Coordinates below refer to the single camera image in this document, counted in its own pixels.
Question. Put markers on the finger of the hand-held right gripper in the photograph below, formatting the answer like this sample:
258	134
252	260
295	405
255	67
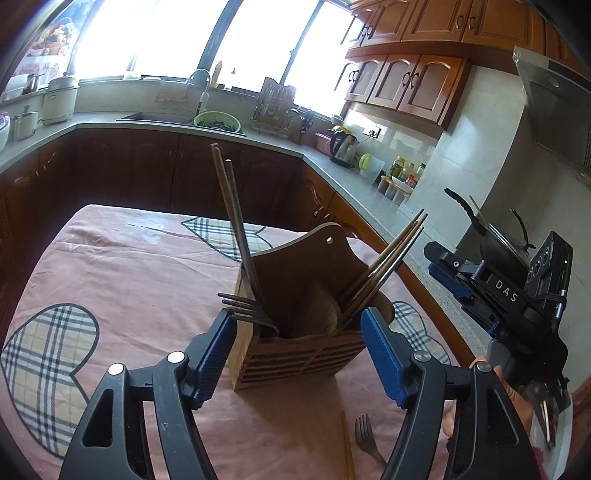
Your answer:
468	290
445	267

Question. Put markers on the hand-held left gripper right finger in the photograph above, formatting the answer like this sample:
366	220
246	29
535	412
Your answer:
383	364

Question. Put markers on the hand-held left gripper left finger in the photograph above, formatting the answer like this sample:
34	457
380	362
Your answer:
214	360

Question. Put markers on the red-brown wooden chopstick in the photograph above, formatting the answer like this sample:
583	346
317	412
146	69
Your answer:
406	241

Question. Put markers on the bundle of chopsticks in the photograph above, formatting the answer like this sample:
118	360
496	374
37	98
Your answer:
397	260

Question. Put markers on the metal fork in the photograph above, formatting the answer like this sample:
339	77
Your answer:
258	316
364	438

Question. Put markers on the wooden slatted utensil holder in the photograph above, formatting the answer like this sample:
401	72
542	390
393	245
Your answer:
300	258

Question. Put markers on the dark brown wooden chopstick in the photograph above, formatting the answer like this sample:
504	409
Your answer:
244	230
217	154

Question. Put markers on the person's right hand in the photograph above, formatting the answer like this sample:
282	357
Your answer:
515	406

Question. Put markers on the black wok with lid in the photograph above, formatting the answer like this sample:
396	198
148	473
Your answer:
494	244

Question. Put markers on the light bamboo chopstick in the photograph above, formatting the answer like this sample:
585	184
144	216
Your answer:
347	443

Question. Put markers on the spice jar set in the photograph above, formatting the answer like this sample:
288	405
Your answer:
392	190

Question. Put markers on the condiment bottles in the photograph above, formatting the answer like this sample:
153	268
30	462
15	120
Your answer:
406	173

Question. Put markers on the pink plaid-heart tablecloth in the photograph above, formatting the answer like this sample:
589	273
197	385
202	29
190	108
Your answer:
138	277

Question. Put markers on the grey kitchen countertop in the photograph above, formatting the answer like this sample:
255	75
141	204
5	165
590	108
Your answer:
351	184

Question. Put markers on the stainless electric kettle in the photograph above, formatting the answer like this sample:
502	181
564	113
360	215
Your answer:
344	147

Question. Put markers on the pink plastic container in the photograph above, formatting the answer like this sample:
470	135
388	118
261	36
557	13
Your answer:
323	143

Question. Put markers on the range hood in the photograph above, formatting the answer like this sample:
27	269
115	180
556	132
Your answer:
558	106

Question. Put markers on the wooden base cabinets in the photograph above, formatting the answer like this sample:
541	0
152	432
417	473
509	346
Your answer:
138	170

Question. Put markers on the metal dish rack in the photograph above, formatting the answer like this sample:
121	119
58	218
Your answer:
274	108

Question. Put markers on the green colander with vegetables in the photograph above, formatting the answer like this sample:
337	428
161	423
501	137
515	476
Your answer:
217	122

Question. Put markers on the kitchen sink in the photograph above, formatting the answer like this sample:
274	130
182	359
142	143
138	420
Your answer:
157	117

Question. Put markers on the kitchen faucet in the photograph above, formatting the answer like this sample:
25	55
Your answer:
203	99

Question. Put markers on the yellow bottle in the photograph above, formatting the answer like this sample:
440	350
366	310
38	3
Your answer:
218	76

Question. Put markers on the small white pot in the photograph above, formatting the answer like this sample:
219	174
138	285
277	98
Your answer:
25	123

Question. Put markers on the large white slow cooker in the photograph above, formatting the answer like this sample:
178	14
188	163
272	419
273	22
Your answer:
60	99

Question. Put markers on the kitchen window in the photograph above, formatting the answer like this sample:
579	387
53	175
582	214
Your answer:
161	37

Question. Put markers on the wall socket with plug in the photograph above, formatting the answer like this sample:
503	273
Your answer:
374	133

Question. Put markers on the wooden wall cabinets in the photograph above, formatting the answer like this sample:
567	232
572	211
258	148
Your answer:
415	83

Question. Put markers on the tropical fruit wall poster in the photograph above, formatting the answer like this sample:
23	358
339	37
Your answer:
46	41

